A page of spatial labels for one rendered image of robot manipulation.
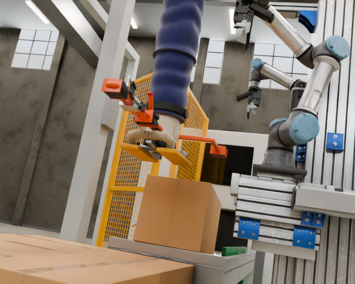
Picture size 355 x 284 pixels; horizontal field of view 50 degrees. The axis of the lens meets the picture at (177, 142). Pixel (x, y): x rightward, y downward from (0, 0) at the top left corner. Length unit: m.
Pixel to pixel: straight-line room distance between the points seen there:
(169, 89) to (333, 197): 0.92
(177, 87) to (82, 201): 1.61
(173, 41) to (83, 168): 1.63
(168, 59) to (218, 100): 10.06
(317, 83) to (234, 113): 10.13
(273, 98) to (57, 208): 7.46
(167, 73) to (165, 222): 0.86
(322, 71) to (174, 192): 1.07
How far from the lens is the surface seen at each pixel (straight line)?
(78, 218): 3.26
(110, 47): 3.60
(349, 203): 1.61
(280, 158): 1.72
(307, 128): 1.65
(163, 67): 2.00
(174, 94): 1.93
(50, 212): 12.78
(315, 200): 1.59
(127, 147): 1.83
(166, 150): 1.77
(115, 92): 1.40
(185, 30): 2.07
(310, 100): 1.72
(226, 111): 11.88
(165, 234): 2.25
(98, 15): 5.07
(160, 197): 2.30
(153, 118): 1.72
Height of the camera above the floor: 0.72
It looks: 13 degrees up
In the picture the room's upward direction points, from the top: 9 degrees clockwise
